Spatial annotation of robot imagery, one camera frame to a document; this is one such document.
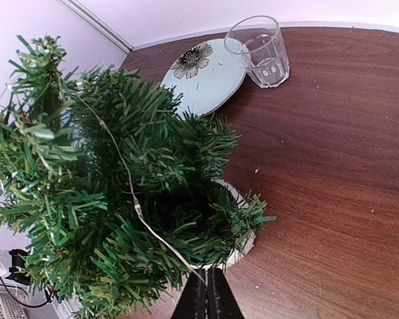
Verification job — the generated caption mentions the front aluminium rail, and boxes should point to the front aluminium rail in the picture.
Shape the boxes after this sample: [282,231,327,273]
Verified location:
[0,249,81,318]

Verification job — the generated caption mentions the light blue flower plate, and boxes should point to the light blue flower plate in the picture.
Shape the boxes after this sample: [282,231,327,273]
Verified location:
[162,39,245,117]

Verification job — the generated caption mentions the clear drinking glass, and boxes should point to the clear drinking glass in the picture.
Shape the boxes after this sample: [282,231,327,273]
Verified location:
[223,15,290,88]

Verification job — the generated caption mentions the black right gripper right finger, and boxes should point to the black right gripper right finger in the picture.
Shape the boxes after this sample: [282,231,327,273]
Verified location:
[207,268,245,319]

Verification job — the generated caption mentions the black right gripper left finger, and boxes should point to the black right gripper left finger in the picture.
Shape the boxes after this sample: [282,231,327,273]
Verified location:
[171,269,207,319]

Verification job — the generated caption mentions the fairy light string wire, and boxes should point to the fairy light string wire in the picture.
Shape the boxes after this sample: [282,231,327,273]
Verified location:
[66,89,209,286]

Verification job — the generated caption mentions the left aluminium frame post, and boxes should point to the left aluminium frame post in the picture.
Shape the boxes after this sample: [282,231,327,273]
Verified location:
[59,0,134,54]

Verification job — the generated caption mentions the small green christmas tree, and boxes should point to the small green christmas tree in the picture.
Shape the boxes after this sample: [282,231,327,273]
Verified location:
[0,36,269,318]

